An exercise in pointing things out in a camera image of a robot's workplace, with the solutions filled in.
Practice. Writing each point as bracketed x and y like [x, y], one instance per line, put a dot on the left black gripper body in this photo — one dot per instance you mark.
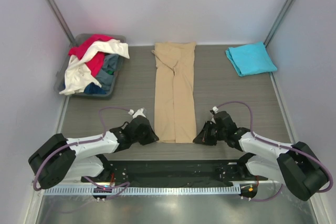
[138, 138]

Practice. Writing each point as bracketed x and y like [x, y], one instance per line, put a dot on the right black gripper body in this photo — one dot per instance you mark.
[220, 134]

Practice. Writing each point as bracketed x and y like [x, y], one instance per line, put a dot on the beige t shirt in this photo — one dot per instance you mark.
[174, 108]

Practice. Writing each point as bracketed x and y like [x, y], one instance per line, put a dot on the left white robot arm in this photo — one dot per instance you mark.
[61, 158]

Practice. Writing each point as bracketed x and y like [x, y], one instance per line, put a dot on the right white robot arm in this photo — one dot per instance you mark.
[295, 166]

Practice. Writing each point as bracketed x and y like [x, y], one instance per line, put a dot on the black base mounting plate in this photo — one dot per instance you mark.
[158, 173]

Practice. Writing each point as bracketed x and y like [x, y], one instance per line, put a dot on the dark blue t shirt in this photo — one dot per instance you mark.
[93, 89]

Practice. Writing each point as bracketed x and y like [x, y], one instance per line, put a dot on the grey blue t shirt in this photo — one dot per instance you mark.
[110, 62]

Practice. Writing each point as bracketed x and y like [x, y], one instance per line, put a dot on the folded cyan t shirt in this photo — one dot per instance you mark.
[250, 59]

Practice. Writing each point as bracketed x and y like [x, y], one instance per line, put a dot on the cream white t shirt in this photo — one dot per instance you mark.
[87, 59]

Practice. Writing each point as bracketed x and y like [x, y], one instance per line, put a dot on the grey plastic bin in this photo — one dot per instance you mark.
[60, 79]

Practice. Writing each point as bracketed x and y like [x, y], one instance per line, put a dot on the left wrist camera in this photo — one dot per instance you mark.
[139, 123]

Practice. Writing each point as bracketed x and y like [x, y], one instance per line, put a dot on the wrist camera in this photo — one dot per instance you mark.
[224, 121]
[139, 123]

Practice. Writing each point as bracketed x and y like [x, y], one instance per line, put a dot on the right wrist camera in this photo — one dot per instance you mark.
[224, 121]

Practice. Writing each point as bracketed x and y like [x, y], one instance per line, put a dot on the slotted cable duct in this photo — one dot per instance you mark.
[86, 190]

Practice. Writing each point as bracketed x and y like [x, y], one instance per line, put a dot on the left aluminium frame post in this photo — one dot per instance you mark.
[56, 11]

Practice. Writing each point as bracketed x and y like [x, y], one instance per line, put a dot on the aluminium frame post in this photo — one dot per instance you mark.
[279, 19]
[56, 11]

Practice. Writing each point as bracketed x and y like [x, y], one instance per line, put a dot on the right aluminium frame post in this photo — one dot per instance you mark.
[279, 19]

